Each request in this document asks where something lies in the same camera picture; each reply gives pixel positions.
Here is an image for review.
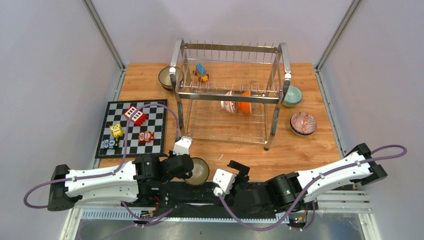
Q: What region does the blue owl toy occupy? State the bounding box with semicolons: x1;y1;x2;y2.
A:
101;138;119;149

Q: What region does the dark patterned bowl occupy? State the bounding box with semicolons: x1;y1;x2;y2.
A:
184;157;210;186

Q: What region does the small celadon green bowl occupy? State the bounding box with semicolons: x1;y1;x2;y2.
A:
282;100;302;108

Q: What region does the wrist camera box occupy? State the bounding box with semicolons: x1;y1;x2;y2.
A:
172;136;193;156
212;168;237;197

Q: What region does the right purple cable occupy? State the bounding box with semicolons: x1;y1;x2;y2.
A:
217;144;408;232

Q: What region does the purple cable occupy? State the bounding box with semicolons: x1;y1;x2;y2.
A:
23;102;183;210
217;144;408;232

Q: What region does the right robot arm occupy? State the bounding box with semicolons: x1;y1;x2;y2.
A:
223;143;388;214

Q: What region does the red toy brick block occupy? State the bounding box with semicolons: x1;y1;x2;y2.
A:
123;105;148;127

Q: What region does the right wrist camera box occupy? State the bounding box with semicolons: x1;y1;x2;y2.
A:
212;168;237;197

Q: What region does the steel two-tier dish rack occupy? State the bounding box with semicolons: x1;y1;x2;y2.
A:
168;39;292;151

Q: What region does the brown speckled bowl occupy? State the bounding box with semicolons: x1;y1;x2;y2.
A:
158;66;184;84

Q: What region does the orange floral white bowl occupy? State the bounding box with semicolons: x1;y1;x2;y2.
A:
220;90;237;114

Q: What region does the large ribbed celadon bowl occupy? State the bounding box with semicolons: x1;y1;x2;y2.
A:
283;85;303;102

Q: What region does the orange bowl white inside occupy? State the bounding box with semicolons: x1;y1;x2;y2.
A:
238;91;252;115

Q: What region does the orange geometric pattern bowl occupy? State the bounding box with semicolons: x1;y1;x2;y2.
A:
290;112;317;133

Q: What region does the red robot toy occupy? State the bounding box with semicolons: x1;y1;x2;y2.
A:
138;130;155;144

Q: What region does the black white chessboard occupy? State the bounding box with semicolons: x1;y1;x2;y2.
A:
95;99;168;159

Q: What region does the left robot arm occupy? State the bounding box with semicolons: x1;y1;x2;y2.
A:
47;153;194;212

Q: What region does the blue floral bowl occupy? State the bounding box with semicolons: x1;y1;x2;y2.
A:
291;128;315;136

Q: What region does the yellow owl toy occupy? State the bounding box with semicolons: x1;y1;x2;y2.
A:
109;123;125;139

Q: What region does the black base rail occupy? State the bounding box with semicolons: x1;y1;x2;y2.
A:
128;181;313;221

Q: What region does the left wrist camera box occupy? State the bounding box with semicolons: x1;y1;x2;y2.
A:
172;136;193;156

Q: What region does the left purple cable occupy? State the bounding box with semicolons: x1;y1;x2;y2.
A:
23;102;183;210

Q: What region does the toy brick car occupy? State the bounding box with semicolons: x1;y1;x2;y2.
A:
192;64;210;83

